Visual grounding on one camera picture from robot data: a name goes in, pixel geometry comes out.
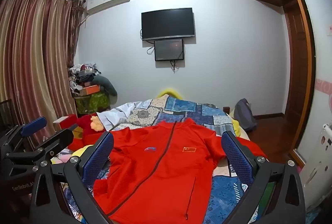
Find blue patchwork quilt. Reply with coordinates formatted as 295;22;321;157
52;97;260;224

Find yellow plush cloth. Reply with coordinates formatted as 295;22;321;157
72;145;94;159

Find white bed sheet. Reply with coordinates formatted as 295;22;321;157
97;99;153;131

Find small black wall monitor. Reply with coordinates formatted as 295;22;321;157
154;39;185;62

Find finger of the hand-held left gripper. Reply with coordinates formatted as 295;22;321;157
6;129;74;165
4;116;48;147

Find grey backpack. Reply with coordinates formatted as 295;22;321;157
234;98;257;132

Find striped red curtain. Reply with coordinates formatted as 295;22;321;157
0;0;84;144

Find pile of mixed clothes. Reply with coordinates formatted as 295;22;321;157
69;63;102;93

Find white sliding wardrobe door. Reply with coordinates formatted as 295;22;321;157
289;0;332;214

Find black hanging cable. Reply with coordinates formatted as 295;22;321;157
169;59;180;73

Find black wall television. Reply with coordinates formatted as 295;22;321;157
141;8;196;41

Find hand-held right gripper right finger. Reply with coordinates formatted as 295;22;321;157
221;131;307;224

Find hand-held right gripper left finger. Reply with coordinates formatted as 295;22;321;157
29;132;115;224

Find orange box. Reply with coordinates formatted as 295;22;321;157
78;84;100;97

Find light wooden wardrobe frame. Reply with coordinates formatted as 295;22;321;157
283;0;317;162

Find white plastic appliance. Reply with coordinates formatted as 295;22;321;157
302;123;332;214

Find red zip jacket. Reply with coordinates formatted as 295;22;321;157
93;118;267;224

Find grey neck pillow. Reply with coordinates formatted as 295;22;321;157
92;76;118;97

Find brown wooden door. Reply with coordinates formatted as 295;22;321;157
284;3;310;123

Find red and white box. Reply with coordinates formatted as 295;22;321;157
53;114;78;132

